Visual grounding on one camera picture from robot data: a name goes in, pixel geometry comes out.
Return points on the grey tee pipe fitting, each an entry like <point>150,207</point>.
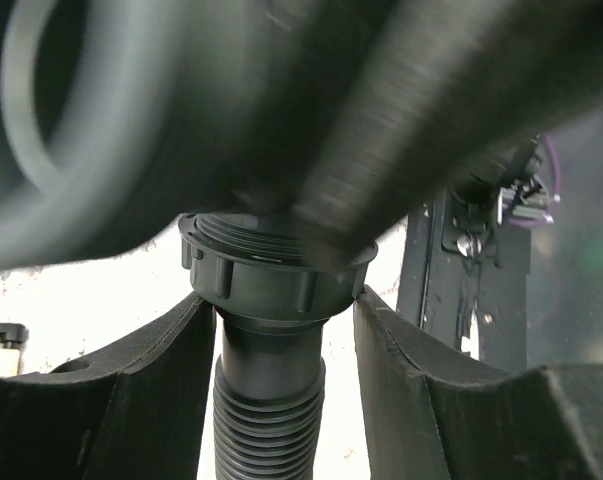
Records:
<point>118,116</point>

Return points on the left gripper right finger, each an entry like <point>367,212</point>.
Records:
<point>431,412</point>

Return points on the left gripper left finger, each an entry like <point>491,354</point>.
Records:
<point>133,409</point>

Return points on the beige black shelf rack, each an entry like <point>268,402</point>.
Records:
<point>13,341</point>

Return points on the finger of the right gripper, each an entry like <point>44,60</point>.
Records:
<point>447,83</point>

